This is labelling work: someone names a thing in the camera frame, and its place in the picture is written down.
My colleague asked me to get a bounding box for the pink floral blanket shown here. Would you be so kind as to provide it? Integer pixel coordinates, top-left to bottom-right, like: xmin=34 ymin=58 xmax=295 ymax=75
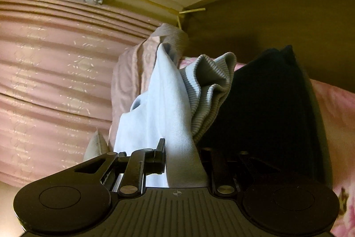
xmin=177 ymin=56 xmax=355 ymax=237

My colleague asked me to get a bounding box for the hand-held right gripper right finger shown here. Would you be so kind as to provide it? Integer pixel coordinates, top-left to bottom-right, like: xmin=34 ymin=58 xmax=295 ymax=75
xmin=200 ymin=147 xmax=278 ymax=196

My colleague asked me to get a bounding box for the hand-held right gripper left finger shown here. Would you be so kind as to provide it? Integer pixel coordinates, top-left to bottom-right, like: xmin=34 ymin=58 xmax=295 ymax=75
xmin=75 ymin=138 xmax=167 ymax=196

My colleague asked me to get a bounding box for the grey pillow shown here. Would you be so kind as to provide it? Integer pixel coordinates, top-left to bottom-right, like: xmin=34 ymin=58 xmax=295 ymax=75
xmin=84 ymin=23 xmax=190 ymax=161

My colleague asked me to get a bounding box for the navy garment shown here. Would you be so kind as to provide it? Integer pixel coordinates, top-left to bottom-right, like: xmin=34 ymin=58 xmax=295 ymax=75
xmin=198 ymin=45 xmax=326 ymax=185

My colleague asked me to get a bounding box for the brown wooden panel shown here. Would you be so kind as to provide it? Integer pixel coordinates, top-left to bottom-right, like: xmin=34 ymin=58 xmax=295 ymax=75
xmin=181 ymin=0 xmax=355 ymax=82

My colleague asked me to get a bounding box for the light blue shirt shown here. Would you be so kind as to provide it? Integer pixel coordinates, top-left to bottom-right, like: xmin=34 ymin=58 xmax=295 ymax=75
xmin=114 ymin=43 xmax=237 ymax=189

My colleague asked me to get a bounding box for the pink curtain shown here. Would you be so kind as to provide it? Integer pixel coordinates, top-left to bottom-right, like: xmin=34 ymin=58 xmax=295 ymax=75
xmin=0 ymin=0 xmax=158 ymax=187

